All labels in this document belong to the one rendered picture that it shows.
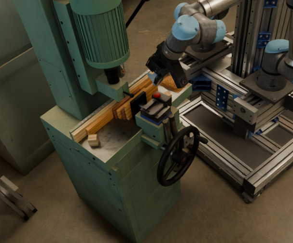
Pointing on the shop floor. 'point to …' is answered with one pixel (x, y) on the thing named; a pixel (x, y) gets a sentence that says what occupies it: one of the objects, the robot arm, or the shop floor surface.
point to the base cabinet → (122, 191)
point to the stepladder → (4, 187)
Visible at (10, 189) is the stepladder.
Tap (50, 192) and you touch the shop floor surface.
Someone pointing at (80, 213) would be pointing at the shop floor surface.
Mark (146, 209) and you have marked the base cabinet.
